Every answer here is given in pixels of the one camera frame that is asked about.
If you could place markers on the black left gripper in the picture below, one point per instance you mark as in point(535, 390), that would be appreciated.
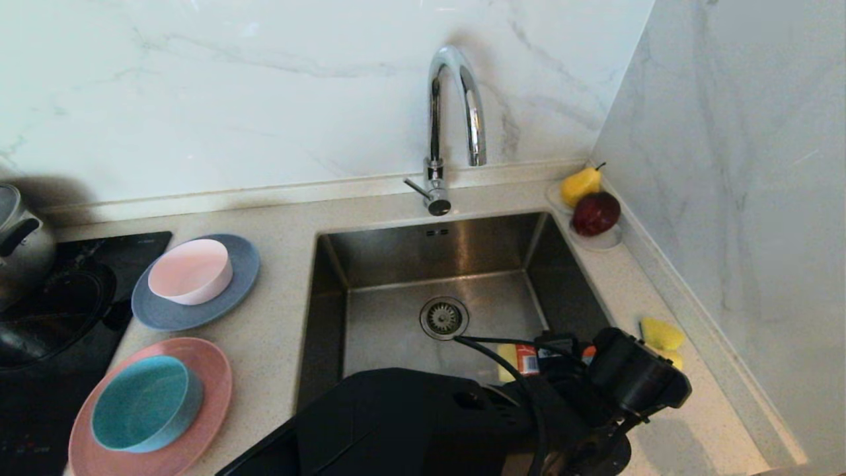
point(562, 390)

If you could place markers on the yellow orange dish soap bottle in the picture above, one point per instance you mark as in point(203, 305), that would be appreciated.
point(525, 360)

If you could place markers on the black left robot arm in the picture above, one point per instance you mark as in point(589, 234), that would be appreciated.
point(396, 423)

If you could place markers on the yellow green sponge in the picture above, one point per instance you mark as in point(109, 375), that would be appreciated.
point(661, 334)

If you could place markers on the round metal sink strainer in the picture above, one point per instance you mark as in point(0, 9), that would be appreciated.
point(444, 318)

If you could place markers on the stainless steel sink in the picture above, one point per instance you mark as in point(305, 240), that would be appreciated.
point(396, 311)

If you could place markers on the small white fruit dish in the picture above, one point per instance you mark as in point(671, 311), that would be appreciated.
point(601, 241)

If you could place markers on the dark red apple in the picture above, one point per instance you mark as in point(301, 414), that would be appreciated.
point(595, 215)

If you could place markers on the yellow pear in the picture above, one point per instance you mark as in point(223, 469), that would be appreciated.
point(580, 186)

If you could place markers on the chrome gooseneck faucet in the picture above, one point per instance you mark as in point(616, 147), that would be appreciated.
point(434, 119)

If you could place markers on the pink plate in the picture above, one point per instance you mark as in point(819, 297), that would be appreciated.
point(215, 383)

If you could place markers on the blue grey plate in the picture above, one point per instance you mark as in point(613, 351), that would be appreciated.
point(238, 264)

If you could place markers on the pink bowl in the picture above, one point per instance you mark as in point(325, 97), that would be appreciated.
point(188, 271)

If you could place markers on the teal bowl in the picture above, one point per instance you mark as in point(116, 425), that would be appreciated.
point(142, 403)

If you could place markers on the black induction cooktop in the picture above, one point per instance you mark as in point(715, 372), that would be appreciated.
point(132, 258)

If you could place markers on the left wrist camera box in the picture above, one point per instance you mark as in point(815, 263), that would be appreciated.
point(555, 344)

